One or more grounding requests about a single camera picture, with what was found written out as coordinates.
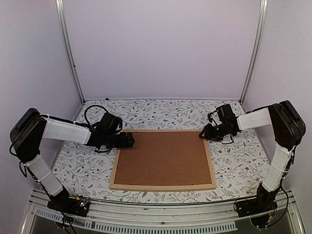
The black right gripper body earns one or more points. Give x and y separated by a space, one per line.
217 135

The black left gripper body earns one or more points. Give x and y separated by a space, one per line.
111 143

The brown backing board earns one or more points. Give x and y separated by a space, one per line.
163 158

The light wooden picture frame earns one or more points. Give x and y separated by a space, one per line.
161 186

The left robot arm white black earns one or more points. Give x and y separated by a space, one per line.
34 130

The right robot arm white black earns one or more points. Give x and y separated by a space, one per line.
288 128

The floral patterned table mat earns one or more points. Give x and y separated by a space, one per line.
238 167

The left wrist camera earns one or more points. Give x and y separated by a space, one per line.
111 124

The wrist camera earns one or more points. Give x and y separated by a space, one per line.
111 124
224 112

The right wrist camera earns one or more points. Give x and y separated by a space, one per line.
224 112

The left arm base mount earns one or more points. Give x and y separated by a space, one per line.
62 202

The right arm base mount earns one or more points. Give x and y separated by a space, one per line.
264 206

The aluminium front rail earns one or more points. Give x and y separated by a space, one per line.
108 217

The left aluminium corner post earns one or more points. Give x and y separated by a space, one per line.
68 49

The aluminium corner post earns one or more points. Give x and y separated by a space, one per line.
68 49
256 47

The right aluminium corner post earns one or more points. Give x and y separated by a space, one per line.
256 47

